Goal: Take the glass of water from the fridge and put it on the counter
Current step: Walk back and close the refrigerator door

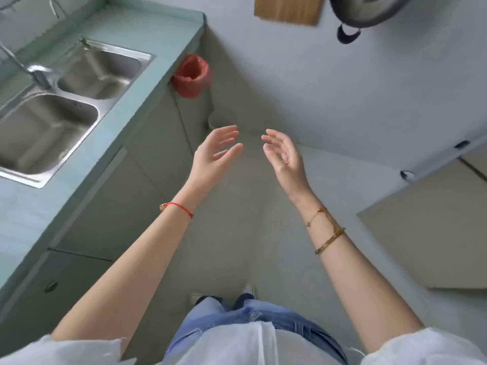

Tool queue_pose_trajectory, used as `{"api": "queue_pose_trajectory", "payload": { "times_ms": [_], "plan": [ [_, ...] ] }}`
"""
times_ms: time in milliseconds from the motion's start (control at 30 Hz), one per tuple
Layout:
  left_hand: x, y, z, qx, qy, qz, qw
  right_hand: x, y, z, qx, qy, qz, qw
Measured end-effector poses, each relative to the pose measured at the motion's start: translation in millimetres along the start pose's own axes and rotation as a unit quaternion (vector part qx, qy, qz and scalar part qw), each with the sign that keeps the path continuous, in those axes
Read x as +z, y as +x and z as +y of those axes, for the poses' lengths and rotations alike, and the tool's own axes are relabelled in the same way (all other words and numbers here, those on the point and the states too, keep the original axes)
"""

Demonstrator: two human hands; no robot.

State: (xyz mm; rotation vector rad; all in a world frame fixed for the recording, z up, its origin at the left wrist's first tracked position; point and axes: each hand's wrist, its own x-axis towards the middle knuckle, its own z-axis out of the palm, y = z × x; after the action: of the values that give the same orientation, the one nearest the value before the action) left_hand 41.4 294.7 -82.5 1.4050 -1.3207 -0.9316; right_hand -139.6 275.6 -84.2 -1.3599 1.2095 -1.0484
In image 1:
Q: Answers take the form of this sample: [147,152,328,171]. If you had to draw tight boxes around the white shirt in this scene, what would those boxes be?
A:
[0,321,487,365]

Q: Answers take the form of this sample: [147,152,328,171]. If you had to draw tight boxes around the green countertop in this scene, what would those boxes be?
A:
[0,0,206,297]

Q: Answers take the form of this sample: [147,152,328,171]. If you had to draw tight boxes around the thin gold chain bracelet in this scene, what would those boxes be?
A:
[306,207,341,231]

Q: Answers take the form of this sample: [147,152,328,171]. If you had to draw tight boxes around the wooden cutting board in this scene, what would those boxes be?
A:
[254,0,326,26]

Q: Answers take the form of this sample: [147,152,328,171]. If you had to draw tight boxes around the person's left forearm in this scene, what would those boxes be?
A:
[51,184,202,356]

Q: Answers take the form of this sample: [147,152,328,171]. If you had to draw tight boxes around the person's right hand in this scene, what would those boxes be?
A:
[261,128,316,206]

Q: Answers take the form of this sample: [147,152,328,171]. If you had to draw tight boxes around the person's left hand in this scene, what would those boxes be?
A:
[182,125,244,198]

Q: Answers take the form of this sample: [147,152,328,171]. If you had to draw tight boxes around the gold bangle bracelet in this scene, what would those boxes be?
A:
[315,228,346,256]

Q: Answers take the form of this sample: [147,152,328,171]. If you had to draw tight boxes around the person's right forearm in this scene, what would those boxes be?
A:
[293,192,425,356]

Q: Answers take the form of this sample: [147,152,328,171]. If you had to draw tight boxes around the blue jeans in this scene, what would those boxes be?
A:
[163,294,349,365]

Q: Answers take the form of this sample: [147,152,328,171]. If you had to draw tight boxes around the tall chrome faucet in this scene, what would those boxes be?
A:
[0,41,54,90]

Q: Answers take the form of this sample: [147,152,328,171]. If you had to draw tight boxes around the thin chrome faucet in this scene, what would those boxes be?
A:
[48,0,92,49]

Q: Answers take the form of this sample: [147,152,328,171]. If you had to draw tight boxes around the beige refrigerator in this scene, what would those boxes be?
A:
[357,138,487,289]

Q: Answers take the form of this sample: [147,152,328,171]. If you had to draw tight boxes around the stainless steel double sink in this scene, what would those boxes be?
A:
[0,38,155,189]

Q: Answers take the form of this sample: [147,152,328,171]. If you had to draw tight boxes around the grey sink base cabinet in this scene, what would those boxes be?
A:
[0,81,214,350]

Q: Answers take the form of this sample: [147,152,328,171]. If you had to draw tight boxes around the red string bracelet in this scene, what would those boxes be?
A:
[159,202,194,218]

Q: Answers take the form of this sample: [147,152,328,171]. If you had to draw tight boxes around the red plastic bag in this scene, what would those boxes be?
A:
[171,53,211,98]

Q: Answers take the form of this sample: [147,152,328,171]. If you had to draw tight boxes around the black wok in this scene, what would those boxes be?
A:
[329,0,415,45]

